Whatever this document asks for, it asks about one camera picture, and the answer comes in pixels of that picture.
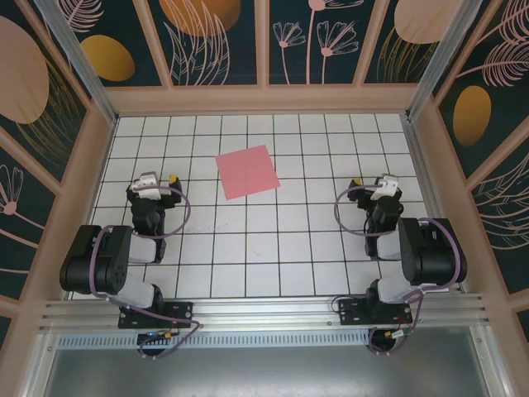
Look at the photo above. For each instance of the pink square paper sheet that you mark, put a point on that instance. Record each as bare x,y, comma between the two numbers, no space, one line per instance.
248,171

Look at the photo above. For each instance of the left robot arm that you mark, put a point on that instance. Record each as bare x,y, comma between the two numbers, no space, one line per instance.
95,260

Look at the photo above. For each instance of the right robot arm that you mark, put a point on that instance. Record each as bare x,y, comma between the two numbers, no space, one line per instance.
434,252

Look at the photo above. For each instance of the grey metal sheet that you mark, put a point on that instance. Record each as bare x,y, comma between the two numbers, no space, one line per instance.
264,372

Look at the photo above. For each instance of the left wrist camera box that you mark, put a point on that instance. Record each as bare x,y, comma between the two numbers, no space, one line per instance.
146,184

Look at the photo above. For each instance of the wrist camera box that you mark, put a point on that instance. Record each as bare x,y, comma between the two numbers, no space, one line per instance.
146,184
388,183

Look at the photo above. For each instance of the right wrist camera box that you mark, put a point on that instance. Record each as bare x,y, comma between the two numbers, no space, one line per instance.
388,183

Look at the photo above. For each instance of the aluminium side rail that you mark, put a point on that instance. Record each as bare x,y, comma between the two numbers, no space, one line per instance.
423,173

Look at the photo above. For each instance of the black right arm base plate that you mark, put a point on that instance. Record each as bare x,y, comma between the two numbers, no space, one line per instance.
351,310

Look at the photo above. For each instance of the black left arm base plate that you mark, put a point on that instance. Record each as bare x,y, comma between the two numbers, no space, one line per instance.
182,310

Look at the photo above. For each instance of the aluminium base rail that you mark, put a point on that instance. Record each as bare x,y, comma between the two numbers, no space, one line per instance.
264,310

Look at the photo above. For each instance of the aluminium frame post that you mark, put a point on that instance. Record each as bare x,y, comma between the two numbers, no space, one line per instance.
78,62
442,62

